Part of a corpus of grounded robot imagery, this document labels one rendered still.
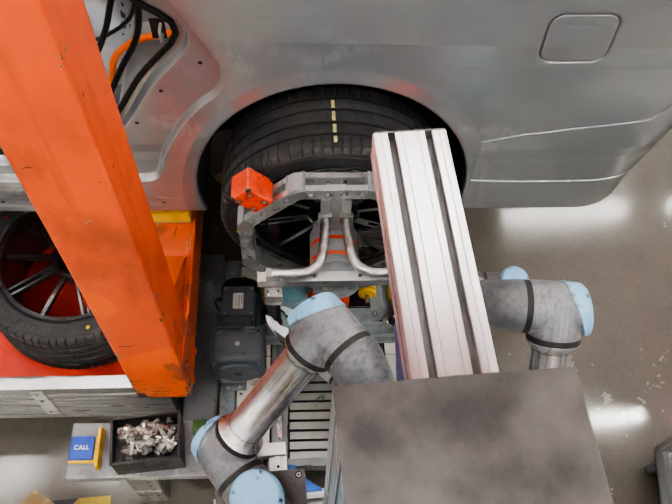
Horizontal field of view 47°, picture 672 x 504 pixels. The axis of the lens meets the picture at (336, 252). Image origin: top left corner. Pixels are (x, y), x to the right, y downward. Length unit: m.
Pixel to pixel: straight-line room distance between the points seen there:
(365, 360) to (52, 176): 0.68
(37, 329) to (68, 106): 1.43
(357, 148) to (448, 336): 1.25
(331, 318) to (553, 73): 0.87
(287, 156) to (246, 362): 0.82
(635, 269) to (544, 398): 2.65
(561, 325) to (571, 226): 1.79
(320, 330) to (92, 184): 0.52
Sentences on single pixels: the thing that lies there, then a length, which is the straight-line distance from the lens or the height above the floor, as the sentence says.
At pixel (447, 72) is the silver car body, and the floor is 1.36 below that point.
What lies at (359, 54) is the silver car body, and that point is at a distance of 1.88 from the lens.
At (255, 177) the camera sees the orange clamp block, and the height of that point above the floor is 1.11.
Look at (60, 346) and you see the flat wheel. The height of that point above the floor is 0.48.
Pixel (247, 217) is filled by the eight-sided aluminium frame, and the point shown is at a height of 0.99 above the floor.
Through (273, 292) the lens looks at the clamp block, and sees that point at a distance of 2.02.
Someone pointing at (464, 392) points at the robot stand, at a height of 2.03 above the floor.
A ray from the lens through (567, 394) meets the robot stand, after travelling 0.80.
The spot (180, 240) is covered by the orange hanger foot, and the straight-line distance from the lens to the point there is 2.45.
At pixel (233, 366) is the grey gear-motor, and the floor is 0.38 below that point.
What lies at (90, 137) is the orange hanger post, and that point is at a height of 1.75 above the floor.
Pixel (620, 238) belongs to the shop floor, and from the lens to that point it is 3.48.
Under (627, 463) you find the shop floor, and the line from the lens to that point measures 3.06.
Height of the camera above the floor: 2.74
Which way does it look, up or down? 59 degrees down
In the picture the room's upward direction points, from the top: 4 degrees clockwise
